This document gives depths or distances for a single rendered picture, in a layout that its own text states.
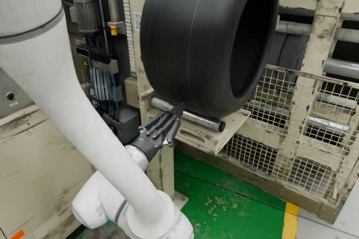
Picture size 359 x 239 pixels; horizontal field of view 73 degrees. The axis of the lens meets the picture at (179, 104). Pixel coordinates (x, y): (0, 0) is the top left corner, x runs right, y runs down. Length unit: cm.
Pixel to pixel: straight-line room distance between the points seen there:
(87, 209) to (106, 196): 5
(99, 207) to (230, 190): 139
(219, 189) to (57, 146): 115
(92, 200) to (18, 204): 76
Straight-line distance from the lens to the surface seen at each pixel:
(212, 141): 93
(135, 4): 108
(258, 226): 178
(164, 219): 54
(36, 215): 145
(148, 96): 105
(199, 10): 67
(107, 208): 62
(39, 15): 29
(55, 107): 37
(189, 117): 96
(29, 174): 130
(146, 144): 68
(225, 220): 175
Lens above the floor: 144
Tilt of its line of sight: 31 degrees down
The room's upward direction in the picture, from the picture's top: straight up
